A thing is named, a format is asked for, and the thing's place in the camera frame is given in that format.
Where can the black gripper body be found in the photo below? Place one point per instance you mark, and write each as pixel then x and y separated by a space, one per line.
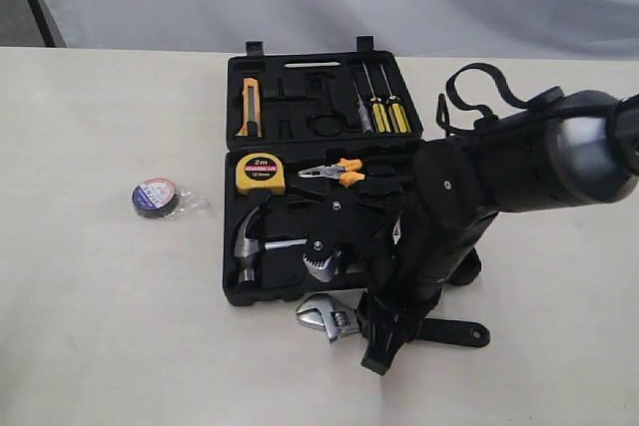
pixel 399 247

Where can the yellow 2m tape measure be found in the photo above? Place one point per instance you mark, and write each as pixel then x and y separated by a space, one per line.
pixel 260 171

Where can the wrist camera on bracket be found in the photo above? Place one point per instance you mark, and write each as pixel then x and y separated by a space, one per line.
pixel 342 224

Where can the claw hammer black grip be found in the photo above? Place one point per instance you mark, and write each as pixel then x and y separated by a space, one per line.
pixel 247 249

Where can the yellow black screwdriver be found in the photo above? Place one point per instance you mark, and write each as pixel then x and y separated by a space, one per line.
pixel 379 113
pixel 396 111

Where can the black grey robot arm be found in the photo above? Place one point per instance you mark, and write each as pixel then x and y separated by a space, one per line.
pixel 566 151

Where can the black plastic tool case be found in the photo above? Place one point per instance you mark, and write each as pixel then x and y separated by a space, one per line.
pixel 309 118

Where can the right yellow black screwdriver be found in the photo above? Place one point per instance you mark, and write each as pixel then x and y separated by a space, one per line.
pixel 396 111

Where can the clear voltage tester screwdriver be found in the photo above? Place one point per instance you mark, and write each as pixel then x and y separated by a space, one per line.
pixel 362 110

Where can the adjustable wrench black handle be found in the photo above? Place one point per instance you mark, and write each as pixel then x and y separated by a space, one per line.
pixel 323 311

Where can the yellow utility knife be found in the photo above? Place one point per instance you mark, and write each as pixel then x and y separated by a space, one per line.
pixel 252 120

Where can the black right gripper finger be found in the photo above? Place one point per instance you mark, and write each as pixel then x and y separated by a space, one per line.
pixel 386 327

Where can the orange handled pliers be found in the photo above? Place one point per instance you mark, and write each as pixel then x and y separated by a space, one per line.
pixel 346 172

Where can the black electrical tape roll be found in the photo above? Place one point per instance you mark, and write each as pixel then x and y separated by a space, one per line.
pixel 158 198

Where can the left yellow black screwdriver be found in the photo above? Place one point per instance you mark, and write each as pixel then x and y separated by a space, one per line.
pixel 379 113

